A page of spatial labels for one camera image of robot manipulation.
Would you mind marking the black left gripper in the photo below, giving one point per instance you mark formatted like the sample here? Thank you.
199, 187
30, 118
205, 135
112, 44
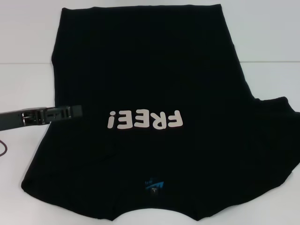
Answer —
11, 122

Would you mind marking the black shirt with FREE print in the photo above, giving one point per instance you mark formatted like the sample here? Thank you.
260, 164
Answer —
140, 82

